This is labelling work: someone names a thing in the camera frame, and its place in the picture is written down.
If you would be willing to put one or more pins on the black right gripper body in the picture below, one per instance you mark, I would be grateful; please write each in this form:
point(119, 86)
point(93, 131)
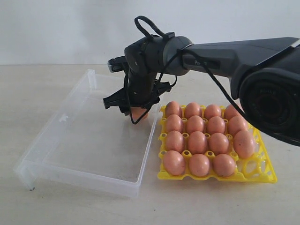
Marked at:
point(143, 89)

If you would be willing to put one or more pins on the brown egg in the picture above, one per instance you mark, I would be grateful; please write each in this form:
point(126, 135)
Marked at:
point(192, 109)
point(212, 111)
point(137, 112)
point(224, 165)
point(230, 112)
point(215, 125)
point(174, 163)
point(218, 143)
point(236, 124)
point(174, 141)
point(194, 123)
point(197, 143)
point(244, 144)
point(173, 123)
point(173, 107)
point(199, 165)

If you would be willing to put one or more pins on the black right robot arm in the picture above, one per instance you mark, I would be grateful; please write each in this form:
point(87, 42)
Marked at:
point(264, 76)

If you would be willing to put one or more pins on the clear plastic container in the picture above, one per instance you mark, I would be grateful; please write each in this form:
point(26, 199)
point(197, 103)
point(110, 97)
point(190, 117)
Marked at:
point(85, 145)

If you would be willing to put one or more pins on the yellow plastic egg tray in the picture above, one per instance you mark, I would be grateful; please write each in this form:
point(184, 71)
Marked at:
point(256, 168)

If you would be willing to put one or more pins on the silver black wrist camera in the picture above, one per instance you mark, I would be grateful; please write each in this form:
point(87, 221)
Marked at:
point(117, 64)

